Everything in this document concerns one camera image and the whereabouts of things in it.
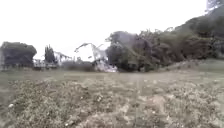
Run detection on dark broad tree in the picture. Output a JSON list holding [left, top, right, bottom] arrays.
[[0, 41, 38, 70]]

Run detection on dry grass field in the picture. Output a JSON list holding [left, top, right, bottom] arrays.
[[0, 58, 224, 128]]

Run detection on slim dark tree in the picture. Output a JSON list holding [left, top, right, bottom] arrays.
[[44, 44, 57, 65]]

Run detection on pale structure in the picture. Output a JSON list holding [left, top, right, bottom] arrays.
[[73, 42, 118, 73]]

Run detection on dark trees and bushes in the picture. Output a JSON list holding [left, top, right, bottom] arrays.
[[105, 0, 224, 73]]

